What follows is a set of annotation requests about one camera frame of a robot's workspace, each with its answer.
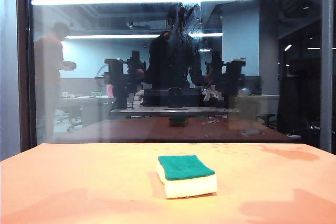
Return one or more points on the grey window frame post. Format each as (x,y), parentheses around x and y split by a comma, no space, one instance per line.
(328,51)

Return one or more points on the green and yellow sponge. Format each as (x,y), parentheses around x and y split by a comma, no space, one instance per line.
(187,179)

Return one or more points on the large glass pane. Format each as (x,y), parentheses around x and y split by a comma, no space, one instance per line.
(110,19)

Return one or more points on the dark brown window frame post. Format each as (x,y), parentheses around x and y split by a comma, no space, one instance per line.
(23,51)

